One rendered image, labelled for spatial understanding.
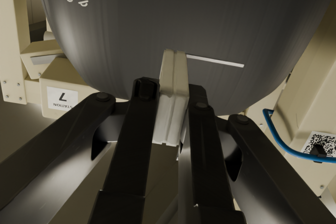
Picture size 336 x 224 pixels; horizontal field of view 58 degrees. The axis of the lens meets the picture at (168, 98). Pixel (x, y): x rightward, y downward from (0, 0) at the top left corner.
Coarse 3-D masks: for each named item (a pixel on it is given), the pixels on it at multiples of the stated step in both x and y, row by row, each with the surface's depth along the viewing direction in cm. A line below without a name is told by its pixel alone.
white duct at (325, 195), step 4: (324, 192) 119; (328, 192) 118; (324, 196) 118; (328, 196) 117; (324, 200) 117; (328, 200) 116; (332, 200) 116; (324, 204) 117; (328, 204) 116; (332, 204) 115; (328, 208) 116; (332, 208) 115; (332, 212) 116
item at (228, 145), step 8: (192, 88) 17; (200, 88) 17; (192, 96) 16; (200, 96) 16; (184, 120) 14; (216, 120) 14; (224, 120) 14; (184, 128) 14; (224, 128) 14; (184, 136) 14; (224, 136) 13; (224, 144) 13; (232, 144) 13; (224, 152) 14; (232, 152) 13; (240, 152) 13; (224, 160) 14; (232, 160) 14; (240, 160) 14
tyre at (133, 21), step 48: (48, 0) 31; (96, 0) 27; (144, 0) 27; (192, 0) 26; (240, 0) 26; (288, 0) 25; (96, 48) 32; (144, 48) 31; (192, 48) 30; (240, 48) 29; (288, 48) 30; (240, 96) 35
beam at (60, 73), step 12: (60, 60) 96; (48, 72) 89; (60, 72) 90; (72, 72) 91; (48, 84) 87; (60, 84) 87; (72, 84) 87; (84, 84) 87; (84, 96) 89; (48, 108) 92
